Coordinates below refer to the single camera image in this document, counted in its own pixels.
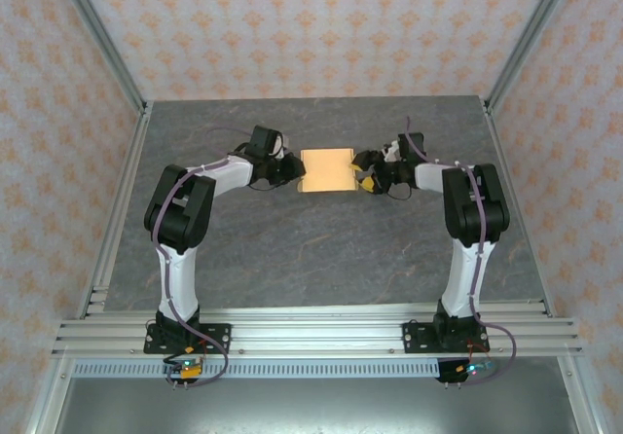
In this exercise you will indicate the tan cardboard paper box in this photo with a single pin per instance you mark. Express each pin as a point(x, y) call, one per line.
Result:
point(328, 171)

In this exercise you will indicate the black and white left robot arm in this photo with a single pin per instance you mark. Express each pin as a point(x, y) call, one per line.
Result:
point(180, 210)

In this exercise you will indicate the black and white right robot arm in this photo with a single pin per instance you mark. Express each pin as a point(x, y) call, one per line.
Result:
point(455, 210)

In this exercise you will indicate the aluminium mounting beam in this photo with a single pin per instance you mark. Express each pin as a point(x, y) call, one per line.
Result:
point(316, 332)

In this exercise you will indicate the green-lit connector circuit board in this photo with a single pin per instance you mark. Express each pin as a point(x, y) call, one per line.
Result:
point(472, 369)

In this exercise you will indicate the yellow connector circuit board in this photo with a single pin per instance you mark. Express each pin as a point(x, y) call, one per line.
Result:
point(187, 368)

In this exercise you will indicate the grey metal sheet panel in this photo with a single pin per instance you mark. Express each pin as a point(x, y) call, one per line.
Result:
point(316, 409)

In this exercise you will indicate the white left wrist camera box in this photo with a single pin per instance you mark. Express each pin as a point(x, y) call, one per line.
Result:
point(281, 147)

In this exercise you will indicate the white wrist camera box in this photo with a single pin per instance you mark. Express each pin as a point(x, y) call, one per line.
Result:
point(281, 147)
point(391, 152)

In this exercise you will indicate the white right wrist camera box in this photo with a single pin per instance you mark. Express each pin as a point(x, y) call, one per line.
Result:
point(391, 152)

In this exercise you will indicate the aluminium table side rail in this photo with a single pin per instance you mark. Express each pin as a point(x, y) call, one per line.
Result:
point(134, 152)
point(501, 152)

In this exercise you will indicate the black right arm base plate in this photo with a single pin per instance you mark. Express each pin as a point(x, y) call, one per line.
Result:
point(416, 339)

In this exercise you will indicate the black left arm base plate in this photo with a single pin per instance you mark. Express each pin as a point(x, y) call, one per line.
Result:
point(216, 339)

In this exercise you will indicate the aluminium frame post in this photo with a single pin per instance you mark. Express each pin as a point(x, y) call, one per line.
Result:
point(530, 30)
point(100, 30)

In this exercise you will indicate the aluminium frame leg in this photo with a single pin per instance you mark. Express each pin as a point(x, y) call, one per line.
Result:
point(579, 395)
point(48, 395)

